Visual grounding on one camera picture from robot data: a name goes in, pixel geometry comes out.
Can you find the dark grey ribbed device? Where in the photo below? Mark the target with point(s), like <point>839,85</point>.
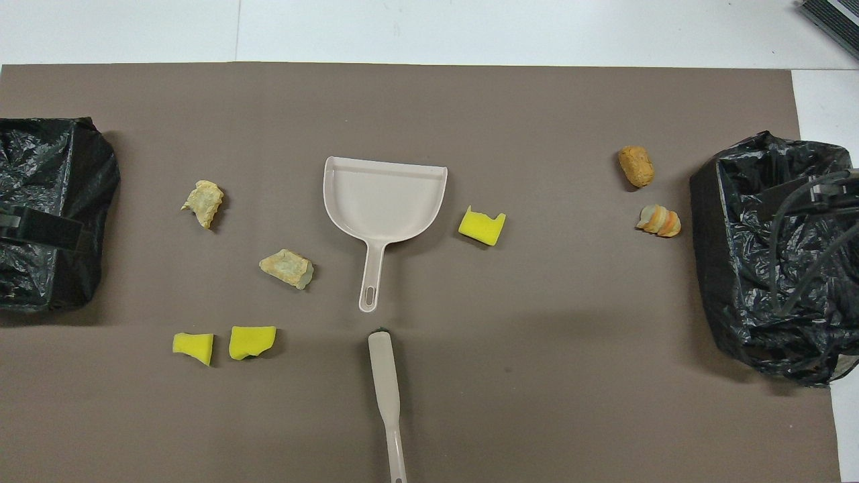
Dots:
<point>832,20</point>

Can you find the beige plastic dustpan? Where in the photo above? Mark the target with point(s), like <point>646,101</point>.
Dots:
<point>382,201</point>

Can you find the beige brush with black bristles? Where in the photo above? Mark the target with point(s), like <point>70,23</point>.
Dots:
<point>384,376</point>

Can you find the black bag-lined bin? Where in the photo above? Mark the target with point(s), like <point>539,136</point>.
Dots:
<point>731,282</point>
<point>40,154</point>

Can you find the notched yellow sponge piece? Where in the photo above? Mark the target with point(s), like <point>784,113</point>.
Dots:
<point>480,228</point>

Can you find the brown toy bread roll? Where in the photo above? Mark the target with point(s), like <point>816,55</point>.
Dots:
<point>636,166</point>

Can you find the brown table mat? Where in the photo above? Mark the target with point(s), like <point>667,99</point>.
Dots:
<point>470,100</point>

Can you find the beige striped foam bread chunk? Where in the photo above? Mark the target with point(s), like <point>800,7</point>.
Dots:
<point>205,201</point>

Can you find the orange striped toy croissant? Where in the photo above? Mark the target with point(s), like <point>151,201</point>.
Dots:
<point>661,221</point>

